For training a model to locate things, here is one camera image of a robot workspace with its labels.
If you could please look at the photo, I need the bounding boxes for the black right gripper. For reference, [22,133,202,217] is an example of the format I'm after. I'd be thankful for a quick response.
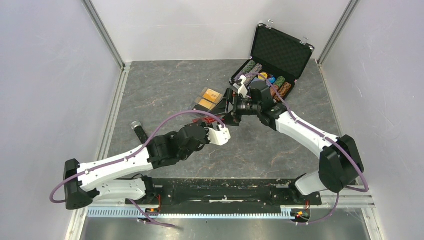
[208,88,261,127]

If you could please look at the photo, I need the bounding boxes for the clear acrylic card tray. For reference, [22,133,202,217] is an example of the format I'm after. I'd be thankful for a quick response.
[191,87,223,112]

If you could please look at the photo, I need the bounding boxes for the gold VIP card stack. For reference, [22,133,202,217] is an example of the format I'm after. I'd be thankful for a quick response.
[202,88,222,104]

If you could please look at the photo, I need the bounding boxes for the red leather card holder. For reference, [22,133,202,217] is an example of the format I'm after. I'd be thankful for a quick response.
[192,116,221,124]

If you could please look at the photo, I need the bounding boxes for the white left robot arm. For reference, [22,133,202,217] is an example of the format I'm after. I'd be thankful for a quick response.
[63,121,231,210]

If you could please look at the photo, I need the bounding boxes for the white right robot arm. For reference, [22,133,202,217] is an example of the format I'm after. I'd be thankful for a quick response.
[208,81,369,204]

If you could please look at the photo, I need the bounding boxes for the gold card stack middle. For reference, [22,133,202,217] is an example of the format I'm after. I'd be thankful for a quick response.
[198,98,216,110]

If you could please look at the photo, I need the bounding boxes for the yellow dealer button chip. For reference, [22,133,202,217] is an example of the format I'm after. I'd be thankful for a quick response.
[258,72,268,81]

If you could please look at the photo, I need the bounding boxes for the black poker chip case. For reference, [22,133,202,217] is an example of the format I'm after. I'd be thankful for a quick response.
[229,23,315,99]

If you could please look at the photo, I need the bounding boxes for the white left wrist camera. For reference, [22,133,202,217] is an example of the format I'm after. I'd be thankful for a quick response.
[206,125,231,146]

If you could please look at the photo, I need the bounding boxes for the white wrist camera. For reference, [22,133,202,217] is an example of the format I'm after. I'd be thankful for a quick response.
[206,125,231,146]
[232,75,248,99]

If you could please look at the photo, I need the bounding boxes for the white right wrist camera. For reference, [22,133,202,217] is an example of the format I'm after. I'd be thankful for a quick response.
[232,75,248,99]

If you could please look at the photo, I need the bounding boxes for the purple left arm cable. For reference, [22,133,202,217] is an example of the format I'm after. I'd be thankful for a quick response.
[49,109,227,229]

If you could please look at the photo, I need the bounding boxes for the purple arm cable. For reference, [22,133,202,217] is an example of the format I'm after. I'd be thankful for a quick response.
[49,109,227,229]
[234,71,370,226]

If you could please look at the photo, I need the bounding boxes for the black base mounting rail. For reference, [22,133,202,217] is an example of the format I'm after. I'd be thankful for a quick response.
[135,177,322,215]

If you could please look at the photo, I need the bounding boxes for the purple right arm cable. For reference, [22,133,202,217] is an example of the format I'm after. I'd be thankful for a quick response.
[234,71,370,226]

